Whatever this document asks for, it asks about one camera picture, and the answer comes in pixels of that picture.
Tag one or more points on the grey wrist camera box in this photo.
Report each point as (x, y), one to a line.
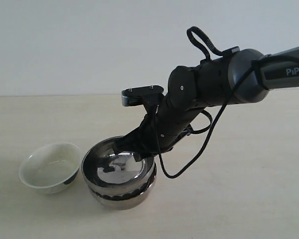
(147, 95)

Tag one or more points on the ribbed steel bowl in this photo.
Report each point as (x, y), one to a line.
(127, 201)

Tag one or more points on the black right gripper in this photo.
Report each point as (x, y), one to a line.
(153, 136)

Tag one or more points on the white ceramic bowl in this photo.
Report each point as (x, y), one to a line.
(52, 168)

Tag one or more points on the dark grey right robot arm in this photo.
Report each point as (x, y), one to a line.
(243, 77)

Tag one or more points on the smooth steel bowl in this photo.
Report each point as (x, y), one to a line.
(115, 175)

